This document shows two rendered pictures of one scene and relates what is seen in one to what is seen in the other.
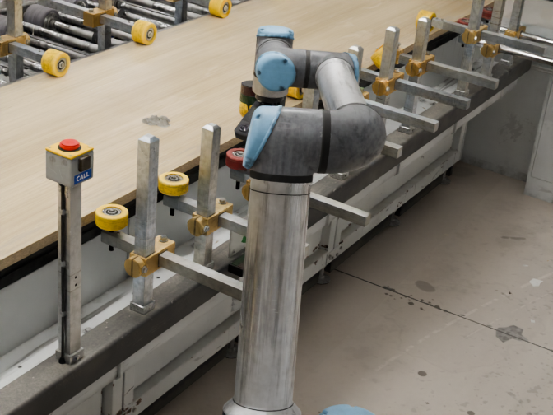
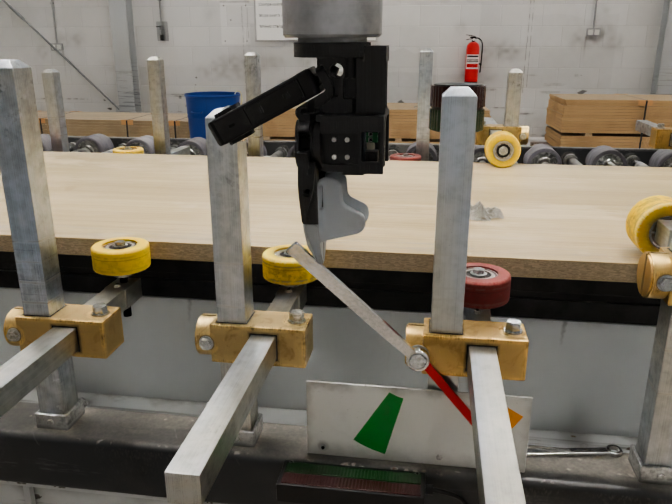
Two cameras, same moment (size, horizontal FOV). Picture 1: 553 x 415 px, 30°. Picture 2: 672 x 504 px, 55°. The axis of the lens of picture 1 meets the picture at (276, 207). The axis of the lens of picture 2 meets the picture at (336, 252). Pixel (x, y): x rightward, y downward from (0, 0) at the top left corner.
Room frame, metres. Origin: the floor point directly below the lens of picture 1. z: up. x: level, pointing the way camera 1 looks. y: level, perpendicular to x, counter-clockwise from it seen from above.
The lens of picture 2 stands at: (2.20, -0.53, 1.18)
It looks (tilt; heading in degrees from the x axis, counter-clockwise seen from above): 18 degrees down; 69
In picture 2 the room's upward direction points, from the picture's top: straight up
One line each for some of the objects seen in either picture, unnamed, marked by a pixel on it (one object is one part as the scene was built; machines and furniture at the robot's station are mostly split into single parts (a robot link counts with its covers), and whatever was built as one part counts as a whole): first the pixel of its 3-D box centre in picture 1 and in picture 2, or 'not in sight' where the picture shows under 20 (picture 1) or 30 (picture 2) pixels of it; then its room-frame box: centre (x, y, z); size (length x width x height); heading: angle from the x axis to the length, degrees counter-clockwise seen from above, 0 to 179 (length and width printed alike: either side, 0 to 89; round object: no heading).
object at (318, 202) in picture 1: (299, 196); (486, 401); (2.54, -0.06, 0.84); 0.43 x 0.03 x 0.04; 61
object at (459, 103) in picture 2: not in sight; (447, 304); (2.56, 0.06, 0.90); 0.03 x 0.03 x 0.48; 61
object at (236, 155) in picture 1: (239, 170); (475, 310); (2.64, 0.12, 0.85); 0.08 x 0.08 x 0.11
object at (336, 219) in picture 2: not in sight; (335, 223); (2.41, 0.03, 1.02); 0.06 x 0.03 x 0.09; 150
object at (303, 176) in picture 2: not in sight; (310, 176); (2.39, 0.04, 1.06); 0.05 x 0.02 x 0.09; 60
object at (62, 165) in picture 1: (69, 164); not in sight; (1.89, 0.43, 1.18); 0.07 x 0.07 x 0.08; 61
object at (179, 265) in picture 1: (174, 264); (48, 354); (2.12, 0.23, 0.83); 0.43 x 0.03 x 0.04; 61
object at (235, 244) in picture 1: (256, 224); (415, 426); (2.52, 0.05, 0.75); 0.26 x 0.01 x 0.10; 151
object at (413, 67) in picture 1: (420, 64); not in sight; (3.45, -0.45, 0.95); 0.13 x 0.06 x 0.05; 151
